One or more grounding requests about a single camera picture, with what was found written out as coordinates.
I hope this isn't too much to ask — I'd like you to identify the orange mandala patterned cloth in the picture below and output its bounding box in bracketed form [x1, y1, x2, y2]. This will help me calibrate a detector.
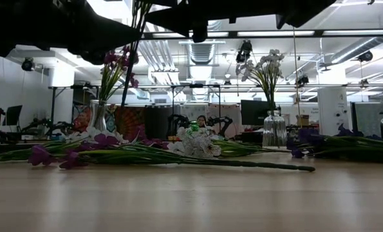
[113, 106, 147, 142]

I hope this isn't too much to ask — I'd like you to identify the multicoloured patterned cloth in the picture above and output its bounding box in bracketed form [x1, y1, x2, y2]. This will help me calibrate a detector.
[71, 107, 93, 133]

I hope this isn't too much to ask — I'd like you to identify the black aluminium table frame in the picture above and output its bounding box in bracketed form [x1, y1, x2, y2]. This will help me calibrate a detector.
[0, 141, 31, 155]

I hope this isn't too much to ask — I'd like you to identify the ribbed clear glass vase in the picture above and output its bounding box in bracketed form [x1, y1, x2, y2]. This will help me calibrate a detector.
[262, 110, 289, 151]

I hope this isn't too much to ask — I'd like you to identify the black ceiling dome camera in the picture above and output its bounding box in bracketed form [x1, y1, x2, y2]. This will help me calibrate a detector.
[357, 50, 374, 63]
[21, 57, 36, 72]

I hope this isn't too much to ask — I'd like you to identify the tall clear glass vase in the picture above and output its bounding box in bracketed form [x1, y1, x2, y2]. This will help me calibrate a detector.
[87, 99, 109, 131]

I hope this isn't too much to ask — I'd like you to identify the black background rig frame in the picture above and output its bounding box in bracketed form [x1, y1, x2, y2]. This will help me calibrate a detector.
[48, 83, 223, 142]

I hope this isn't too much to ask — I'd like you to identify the black overhead light bar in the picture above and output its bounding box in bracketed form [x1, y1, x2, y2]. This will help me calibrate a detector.
[139, 29, 383, 42]

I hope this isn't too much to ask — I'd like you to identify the thin hanging cable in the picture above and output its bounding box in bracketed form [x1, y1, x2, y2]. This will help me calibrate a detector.
[289, 25, 302, 142]

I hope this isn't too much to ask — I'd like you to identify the black partition panel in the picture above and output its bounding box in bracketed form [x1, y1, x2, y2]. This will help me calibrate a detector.
[145, 105, 181, 140]

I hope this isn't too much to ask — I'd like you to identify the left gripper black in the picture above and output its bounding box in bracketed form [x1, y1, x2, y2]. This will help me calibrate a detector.
[0, 0, 142, 66]

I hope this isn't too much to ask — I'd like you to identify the grey partition panel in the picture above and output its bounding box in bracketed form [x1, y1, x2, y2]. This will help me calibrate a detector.
[350, 102, 383, 138]

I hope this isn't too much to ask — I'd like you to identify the small black monitor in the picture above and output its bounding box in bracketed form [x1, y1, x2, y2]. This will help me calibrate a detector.
[3, 104, 23, 126]

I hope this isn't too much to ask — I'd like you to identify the large black monitor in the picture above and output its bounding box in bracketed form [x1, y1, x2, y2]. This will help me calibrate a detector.
[240, 99, 277, 127]

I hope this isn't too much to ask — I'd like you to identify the blue artificial flower bunch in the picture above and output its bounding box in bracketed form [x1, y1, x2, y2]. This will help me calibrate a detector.
[0, 140, 94, 159]
[313, 124, 383, 164]
[0, 144, 50, 164]
[286, 128, 327, 159]

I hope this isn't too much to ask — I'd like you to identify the white artificial flower bunch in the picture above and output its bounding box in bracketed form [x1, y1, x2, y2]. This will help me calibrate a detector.
[235, 48, 286, 142]
[65, 126, 129, 146]
[167, 125, 292, 160]

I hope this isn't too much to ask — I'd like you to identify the white tower appliance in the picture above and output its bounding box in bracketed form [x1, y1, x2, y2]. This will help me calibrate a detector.
[317, 86, 349, 138]

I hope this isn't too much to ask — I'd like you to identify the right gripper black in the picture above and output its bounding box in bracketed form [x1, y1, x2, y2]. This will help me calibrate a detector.
[144, 0, 337, 44]

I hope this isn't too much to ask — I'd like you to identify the person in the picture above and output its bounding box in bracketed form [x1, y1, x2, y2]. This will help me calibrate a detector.
[196, 115, 209, 129]

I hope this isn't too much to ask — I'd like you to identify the cardboard box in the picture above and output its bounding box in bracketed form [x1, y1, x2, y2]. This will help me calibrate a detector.
[295, 114, 311, 128]

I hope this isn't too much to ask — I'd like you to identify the silver round air duct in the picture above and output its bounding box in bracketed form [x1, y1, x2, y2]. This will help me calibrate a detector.
[180, 19, 227, 101]

